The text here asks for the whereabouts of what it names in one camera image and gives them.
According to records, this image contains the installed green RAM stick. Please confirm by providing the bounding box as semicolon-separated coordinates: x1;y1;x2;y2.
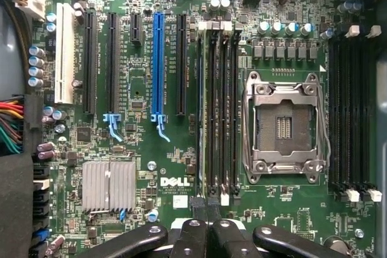
195;28;208;197

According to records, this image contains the green Dell motherboard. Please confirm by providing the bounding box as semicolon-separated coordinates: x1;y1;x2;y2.
28;0;383;258

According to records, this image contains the silver finned chipset heatsink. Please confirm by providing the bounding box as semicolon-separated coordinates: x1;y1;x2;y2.
82;161;137;213

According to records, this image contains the round coin battery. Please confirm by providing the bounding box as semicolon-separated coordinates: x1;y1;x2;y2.
322;235;349;258

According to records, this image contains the silver CPU socket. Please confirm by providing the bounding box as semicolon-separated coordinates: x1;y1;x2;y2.
241;70;331;185

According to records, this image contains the blue SATA port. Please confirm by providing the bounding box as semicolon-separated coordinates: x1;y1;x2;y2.
32;228;50;246

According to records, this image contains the long black expansion slot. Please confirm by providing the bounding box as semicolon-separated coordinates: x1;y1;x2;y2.
82;10;99;115
175;13;187;117

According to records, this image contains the black expansion slot blue latch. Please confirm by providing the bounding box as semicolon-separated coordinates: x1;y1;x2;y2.
102;12;122;143

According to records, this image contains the black main power plug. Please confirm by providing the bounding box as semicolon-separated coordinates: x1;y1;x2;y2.
23;94;44;156

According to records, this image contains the short black expansion slot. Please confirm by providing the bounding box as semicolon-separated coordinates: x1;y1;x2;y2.
130;12;143;45

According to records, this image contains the white PCI expansion slot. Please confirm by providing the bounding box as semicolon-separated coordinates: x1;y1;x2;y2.
54;2;76;105

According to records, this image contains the grey PC case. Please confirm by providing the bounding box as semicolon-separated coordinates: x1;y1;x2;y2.
0;0;387;258

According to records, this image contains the white power connector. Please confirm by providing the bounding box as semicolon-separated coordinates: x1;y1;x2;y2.
14;0;47;22

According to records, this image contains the wire locking lever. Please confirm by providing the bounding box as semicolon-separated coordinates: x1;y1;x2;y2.
313;83;331;169

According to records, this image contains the coloured power wire bundle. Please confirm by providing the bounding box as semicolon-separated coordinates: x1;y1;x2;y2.
0;95;25;156

